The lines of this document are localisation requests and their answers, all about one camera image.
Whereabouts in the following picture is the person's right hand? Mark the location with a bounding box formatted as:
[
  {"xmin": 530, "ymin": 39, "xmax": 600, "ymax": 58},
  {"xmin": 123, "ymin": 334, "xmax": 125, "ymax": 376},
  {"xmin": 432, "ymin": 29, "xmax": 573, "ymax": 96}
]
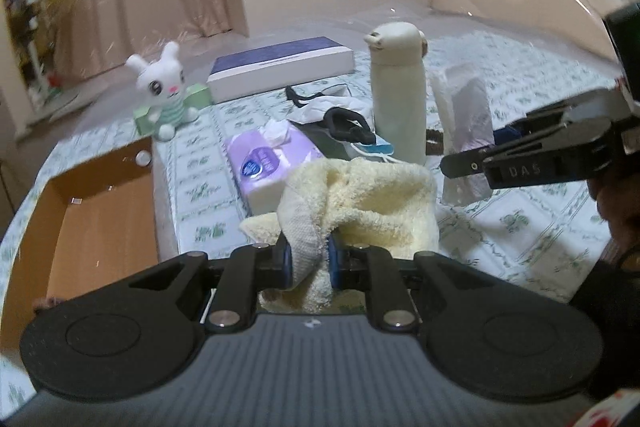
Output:
[{"xmin": 586, "ymin": 174, "xmax": 640, "ymax": 258}]

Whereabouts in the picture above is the brown cardboard box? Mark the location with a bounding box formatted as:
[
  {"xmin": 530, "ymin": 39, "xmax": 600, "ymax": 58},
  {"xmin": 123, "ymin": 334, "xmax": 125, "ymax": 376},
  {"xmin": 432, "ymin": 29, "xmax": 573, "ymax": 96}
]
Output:
[{"xmin": 0, "ymin": 137, "xmax": 161, "ymax": 353}]

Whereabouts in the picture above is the pale yellow towel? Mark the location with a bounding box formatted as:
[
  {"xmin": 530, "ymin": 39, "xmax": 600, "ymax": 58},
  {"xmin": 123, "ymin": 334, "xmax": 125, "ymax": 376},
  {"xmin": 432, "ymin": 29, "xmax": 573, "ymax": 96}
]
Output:
[{"xmin": 239, "ymin": 157, "xmax": 441, "ymax": 314}]

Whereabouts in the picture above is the white rabbit plush toy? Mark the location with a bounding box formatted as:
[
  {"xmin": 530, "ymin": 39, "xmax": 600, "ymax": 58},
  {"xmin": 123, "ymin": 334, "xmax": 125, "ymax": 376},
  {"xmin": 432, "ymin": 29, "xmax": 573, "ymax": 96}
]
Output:
[{"xmin": 124, "ymin": 41, "xmax": 200, "ymax": 142}]

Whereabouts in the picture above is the blue face mask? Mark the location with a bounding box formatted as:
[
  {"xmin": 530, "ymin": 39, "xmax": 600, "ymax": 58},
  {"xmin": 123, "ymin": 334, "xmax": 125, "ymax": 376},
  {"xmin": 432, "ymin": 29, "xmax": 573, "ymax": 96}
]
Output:
[{"xmin": 350, "ymin": 136, "xmax": 403, "ymax": 164}]

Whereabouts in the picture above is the cream thermos bottle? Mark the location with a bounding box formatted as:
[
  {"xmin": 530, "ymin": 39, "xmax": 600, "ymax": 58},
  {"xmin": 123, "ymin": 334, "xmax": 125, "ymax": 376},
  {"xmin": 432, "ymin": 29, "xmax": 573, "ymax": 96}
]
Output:
[{"xmin": 363, "ymin": 22, "xmax": 428, "ymax": 165}]

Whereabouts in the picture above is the green floral bed sheet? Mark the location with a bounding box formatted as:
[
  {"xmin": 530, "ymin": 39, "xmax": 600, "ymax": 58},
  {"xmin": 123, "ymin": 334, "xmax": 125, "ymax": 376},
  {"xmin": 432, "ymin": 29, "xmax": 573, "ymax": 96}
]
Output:
[{"xmin": 0, "ymin": 29, "xmax": 626, "ymax": 413}]

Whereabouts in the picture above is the green tissue box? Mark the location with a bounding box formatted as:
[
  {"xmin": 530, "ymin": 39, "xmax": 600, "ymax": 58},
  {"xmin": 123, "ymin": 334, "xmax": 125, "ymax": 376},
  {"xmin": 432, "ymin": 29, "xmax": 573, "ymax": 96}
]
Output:
[{"xmin": 132, "ymin": 83, "xmax": 213, "ymax": 134}]

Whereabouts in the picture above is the white plastic bag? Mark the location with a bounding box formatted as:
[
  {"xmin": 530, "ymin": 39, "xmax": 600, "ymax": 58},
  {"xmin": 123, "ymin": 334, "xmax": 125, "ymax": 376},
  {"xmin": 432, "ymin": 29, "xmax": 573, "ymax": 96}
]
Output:
[{"xmin": 431, "ymin": 62, "xmax": 496, "ymax": 206}]

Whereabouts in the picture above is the person's right forearm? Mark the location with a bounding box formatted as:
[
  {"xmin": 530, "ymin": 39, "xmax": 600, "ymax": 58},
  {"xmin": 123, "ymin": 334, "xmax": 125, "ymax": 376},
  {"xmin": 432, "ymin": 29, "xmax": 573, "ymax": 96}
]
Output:
[{"xmin": 569, "ymin": 247, "xmax": 640, "ymax": 403}]

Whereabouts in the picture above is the cluttered shelf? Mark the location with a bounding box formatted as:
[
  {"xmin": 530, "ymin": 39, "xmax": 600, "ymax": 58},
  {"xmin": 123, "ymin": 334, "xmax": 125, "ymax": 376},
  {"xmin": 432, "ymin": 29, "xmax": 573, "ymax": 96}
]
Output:
[{"xmin": 0, "ymin": 0, "xmax": 66, "ymax": 108}]

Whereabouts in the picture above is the dark grey pouch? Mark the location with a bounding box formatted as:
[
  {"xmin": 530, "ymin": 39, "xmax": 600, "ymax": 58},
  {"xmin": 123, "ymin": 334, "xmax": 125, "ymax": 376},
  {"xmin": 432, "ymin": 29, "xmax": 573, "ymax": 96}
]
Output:
[{"xmin": 289, "ymin": 119, "xmax": 362, "ymax": 160}]

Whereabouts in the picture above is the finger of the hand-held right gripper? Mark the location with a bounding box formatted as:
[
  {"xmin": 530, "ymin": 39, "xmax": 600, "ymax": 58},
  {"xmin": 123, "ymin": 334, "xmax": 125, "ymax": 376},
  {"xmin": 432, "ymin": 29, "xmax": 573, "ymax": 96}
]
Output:
[
  {"xmin": 505, "ymin": 88, "xmax": 623, "ymax": 134},
  {"xmin": 440, "ymin": 119, "xmax": 608, "ymax": 182}
]

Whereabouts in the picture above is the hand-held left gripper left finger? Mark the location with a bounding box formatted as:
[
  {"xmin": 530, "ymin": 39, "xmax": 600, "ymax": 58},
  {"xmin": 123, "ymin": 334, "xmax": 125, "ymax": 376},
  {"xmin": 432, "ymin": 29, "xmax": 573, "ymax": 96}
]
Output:
[{"xmin": 129, "ymin": 234, "xmax": 293, "ymax": 334}]

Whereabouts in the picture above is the white cloth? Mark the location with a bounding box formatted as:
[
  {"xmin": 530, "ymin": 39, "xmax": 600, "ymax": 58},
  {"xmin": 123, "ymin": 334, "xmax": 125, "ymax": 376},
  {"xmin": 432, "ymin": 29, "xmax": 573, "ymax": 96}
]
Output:
[{"xmin": 292, "ymin": 94, "xmax": 372, "ymax": 124}]

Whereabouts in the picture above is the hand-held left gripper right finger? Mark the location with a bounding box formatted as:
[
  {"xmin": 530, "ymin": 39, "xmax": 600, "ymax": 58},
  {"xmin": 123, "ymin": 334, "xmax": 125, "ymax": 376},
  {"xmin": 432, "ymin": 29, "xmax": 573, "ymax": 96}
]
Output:
[{"xmin": 325, "ymin": 234, "xmax": 493, "ymax": 333}]

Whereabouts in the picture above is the blue and white flat box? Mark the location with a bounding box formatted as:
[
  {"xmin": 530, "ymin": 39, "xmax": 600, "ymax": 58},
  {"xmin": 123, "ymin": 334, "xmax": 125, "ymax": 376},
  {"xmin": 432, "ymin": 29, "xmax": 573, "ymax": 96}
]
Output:
[{"xmin": 206, "ymin": 36, "xmax": 355, "ymax": 104}]

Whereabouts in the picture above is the red white patterned clothing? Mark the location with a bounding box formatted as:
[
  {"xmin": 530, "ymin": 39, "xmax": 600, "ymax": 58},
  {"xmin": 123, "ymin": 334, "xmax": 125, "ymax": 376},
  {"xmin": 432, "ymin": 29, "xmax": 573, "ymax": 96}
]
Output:
[{"xmin": 575, "ymin": 387, "xmax": 640, "ymax": 427}]

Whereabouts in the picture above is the purple tissue pack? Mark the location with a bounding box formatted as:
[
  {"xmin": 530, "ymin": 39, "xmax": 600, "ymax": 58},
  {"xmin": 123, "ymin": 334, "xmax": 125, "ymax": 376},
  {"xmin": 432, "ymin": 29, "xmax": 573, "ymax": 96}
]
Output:
[{"xmin": 227, "ymin": 119, "xmax": 328, "ymax": 212}]

